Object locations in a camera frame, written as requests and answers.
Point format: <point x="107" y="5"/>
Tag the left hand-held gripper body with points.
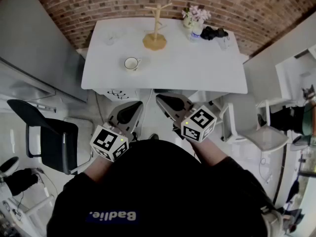
<point x="108" y="142"/>

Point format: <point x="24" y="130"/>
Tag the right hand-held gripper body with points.
<point x="197" y="122"/>

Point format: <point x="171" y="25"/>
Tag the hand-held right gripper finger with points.
<point x="187" y="103"/>
<point x="171" y="115"/>

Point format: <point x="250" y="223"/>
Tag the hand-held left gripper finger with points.
<point x="137" y="122"/>
<point x="114" y="113"/>

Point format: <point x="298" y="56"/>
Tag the white ceramic mug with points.
<point x="130" y="64"/>

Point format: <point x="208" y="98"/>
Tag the wooden mug tree stand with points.
<point x="155" y="42"/>

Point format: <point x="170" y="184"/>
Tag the person's left forearm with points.
<point x="100" y="168"/>

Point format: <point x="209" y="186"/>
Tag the person's right forearm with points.
<point x="209" y="152"/>

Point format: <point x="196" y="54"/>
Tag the person's black shoe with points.
<point x="154" y="136"/>

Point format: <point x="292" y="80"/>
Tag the black chair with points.
<point x="56" y="142"/>

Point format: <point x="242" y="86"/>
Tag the white chair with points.
<point x="261" y="134"/>

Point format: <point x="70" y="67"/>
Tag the clear plastic water bottle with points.
<point x="196" y="34"/>

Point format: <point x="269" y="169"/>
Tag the person's black shirt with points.
<point x="160" y="189"/>

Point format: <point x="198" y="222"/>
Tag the clear glass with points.
<point x="224" y="43"/>
<point x="109" y="39"/>

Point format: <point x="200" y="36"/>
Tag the black crumpled cloth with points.
<point x="209" y="33"/>

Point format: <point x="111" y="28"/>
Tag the vase of pink flowers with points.
<point x="196" y="15"/>

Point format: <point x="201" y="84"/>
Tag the black bag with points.
<point x="21" y="181"/>

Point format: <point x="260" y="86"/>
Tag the grey metal cabinet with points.
<point x="32" y="46"/>

